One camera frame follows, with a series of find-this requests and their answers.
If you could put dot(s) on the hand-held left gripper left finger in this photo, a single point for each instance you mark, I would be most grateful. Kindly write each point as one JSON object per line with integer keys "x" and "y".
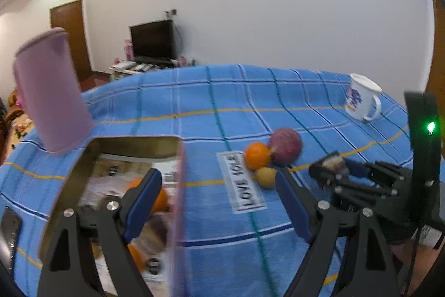
{"x": 142, "y": 208}

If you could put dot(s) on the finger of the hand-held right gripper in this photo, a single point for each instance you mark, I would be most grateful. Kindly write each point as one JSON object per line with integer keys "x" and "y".
{"x": 320, "y": 175}
{"x": 356, "y": 168}

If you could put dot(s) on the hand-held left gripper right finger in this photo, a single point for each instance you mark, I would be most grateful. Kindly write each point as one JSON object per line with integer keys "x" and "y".
{"x": 292, "y": 210}

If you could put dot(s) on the cut dark fruit white flesh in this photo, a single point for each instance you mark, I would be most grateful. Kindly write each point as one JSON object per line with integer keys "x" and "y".
{"x": 335, "y": 163}

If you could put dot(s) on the orange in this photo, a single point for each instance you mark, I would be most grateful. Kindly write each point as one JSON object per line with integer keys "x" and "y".
{"x": 161, "y": 201}
{"x": 136, "y": 258}
{"x": 257, "y": 155}

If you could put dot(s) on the grey-brown fruit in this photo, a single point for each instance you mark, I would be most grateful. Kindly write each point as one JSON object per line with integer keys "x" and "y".
{"x": 158, "y": 231}

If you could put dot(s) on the pink metal tin box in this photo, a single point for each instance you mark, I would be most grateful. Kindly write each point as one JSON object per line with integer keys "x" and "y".
{"x": 121, "y": 145}

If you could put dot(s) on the person's right forearm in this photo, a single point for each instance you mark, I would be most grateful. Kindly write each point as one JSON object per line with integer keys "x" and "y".
{"x": 428, "y": 265}

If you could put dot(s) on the small yellow fruit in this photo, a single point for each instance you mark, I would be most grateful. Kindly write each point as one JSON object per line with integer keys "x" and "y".
{"x": 266, "y": 177}

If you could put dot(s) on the purple onion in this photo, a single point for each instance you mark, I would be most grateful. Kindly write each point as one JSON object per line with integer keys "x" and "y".
{"x": 285, "y": 145}

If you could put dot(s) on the printed paper sheets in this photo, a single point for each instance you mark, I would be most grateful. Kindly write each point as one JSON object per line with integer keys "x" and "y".
{"x": 111, "y": 175}

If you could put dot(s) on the white cloth label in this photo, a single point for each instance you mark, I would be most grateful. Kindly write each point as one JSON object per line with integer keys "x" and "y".
{"x": 243, "y": 185}

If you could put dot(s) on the white enamel mug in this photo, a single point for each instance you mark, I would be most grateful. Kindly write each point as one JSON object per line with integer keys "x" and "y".
{"x": 358, "y": 97}

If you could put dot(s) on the blue plaid cloth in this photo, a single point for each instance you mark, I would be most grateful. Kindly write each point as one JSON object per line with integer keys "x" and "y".
{"x": 208, "y": 130}

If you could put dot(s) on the wooden panel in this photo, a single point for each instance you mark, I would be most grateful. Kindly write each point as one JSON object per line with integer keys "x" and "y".
{"x": 437, "y": 57}

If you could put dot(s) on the television stand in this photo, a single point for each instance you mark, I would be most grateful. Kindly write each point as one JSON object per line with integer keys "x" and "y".
{"x": 153, "y": 65}

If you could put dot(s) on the purple tumbler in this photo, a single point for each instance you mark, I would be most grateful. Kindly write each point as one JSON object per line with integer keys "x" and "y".
{"x": 52, "y": 91}

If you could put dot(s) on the pink bottle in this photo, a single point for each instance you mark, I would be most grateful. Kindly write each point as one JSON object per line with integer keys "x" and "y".
{"x": 128, "y": 48}

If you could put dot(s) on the black television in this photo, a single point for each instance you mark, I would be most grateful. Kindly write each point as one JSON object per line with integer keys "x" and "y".
{"x": 151, "y": 39}

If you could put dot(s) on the brown wooden door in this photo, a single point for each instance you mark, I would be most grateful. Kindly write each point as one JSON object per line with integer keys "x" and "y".
{"x": 69, "y": 36}

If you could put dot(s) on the wall power outlet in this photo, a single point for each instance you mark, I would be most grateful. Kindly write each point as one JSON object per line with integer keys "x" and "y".
{"x": 170, "y": 12}

